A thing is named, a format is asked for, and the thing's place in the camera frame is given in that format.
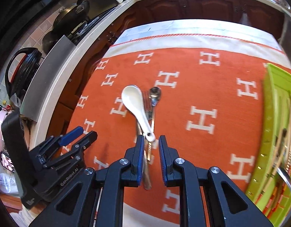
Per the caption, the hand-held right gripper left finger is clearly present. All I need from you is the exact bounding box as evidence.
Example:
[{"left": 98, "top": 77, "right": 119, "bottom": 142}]
[{"left": 29, "top": 135, "right": 145, "bottom": 227}]

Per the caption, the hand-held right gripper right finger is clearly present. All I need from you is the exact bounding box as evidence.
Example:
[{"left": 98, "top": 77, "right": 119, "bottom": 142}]
[{"left": 158, "top": 135, "right": 273, "bottom": 227}]

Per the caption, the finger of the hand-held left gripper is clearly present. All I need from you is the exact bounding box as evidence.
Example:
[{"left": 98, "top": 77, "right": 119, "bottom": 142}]
[
  {"left": 37, "top": 126, "right": 84, "bottom": 162},
  {"left": 45, "top": 131, "right": 98, "bottom": 168}
]

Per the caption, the metal fork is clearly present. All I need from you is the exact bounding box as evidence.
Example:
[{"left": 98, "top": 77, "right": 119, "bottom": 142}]
[{"left": 135, "top": 98, "right": 152, "bottom": 191}]

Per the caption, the white ceramic spoon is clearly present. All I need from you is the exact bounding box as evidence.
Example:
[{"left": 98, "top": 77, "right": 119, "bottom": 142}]
[{"left": 121, "top": 85, "right": 156, "bottom": 143}]

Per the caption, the green plastic utensil tray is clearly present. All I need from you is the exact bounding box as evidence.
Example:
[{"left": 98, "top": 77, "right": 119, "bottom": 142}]
[{"left": 246, "top": 63, "right": 291, "bottom": 220}]

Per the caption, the metal spoon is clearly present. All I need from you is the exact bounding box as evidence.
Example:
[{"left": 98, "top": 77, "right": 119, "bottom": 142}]
[
  {"left": 277, "top": 167, "right": 291, "bottom": 194},
  {"left": 148, "top": 87, "right": 163, "bottom": 162}
]

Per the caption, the smartphone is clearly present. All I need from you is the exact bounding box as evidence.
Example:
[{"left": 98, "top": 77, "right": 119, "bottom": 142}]
[{"left": 0, "top": 152, "right": 15, "bottom": 173}]

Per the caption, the stainless steel panel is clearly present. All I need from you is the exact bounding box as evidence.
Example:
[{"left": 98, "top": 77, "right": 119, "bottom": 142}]
[{"left": 20, "top": 35, "right": 76, "bottom": 123}]

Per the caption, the black electric kettle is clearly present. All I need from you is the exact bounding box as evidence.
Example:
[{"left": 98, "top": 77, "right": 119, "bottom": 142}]
[{"left": 5, "top": 48, "right": 42, "bottom": 97}]

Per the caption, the orange printed blanket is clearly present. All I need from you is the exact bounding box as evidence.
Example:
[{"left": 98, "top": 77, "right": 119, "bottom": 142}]
[{"left": 57, "top": 34, "right": 291, "bottom": 225}]

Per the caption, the small black pan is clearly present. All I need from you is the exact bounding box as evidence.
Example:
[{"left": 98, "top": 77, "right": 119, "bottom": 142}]
[{"left": 42, "top": 31, "right": 64, "bottom": 52}]

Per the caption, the black pan with lid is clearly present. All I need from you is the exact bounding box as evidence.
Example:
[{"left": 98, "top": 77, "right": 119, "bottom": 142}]
[{"left": 52, "top": 1, "right": 90, "bottom": 35}]

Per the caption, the hanging plastic bag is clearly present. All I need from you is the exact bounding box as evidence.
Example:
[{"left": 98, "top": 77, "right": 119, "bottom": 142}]
[{"left": 239, "top": 11, "right": 252, "bottom": 27}]

